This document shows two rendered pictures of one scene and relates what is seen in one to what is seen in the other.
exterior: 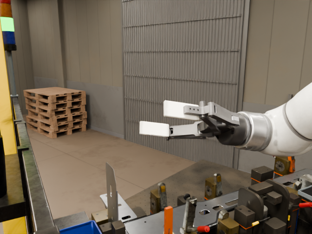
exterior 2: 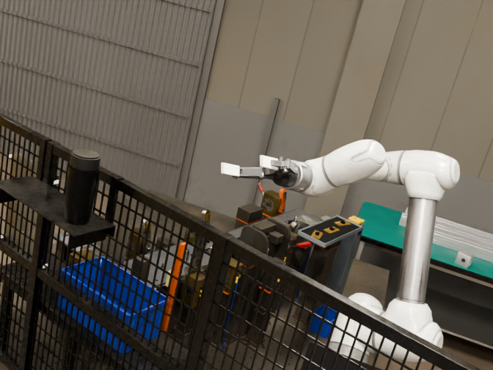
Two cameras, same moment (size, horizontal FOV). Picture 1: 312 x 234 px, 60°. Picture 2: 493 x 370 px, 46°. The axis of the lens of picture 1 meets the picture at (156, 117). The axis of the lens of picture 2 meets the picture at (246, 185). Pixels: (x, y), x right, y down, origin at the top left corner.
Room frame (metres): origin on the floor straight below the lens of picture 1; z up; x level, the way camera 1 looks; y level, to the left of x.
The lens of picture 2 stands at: (-0.77, 0.70, 2.08)
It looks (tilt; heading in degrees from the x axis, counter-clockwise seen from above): 19 degrees down; 331
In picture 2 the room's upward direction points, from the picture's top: 14 degrees clockwise
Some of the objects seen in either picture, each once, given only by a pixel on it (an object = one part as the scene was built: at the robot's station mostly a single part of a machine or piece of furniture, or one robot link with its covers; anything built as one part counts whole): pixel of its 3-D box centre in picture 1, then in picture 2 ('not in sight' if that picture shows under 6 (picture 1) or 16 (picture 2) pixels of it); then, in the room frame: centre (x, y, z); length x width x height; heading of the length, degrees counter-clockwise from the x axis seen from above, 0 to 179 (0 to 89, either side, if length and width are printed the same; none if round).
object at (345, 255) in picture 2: not in sight; (342, 263); (1.26, -1.06, 0.92); 0.08 x 0.08 x 0.44; 29
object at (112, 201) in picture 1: (112, 204); (114, 241); (0.98, 0.18, 1.17); 0.12 x 0.01 x 0.34; 29
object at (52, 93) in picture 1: (55, 110); not in sight; (6.24, 2.36, 0.47); 1.32 x 0.91 x 0.94; 48
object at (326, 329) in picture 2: not in sight; (324, 321); (1.04, -0.87, 0.75); 0.11 x 0.10 x 0.09; 119
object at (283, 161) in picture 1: (280, 180); (265, 223); (1.78, -0.89, 0.88); 0.14 x 0.09 x 0.36; 29
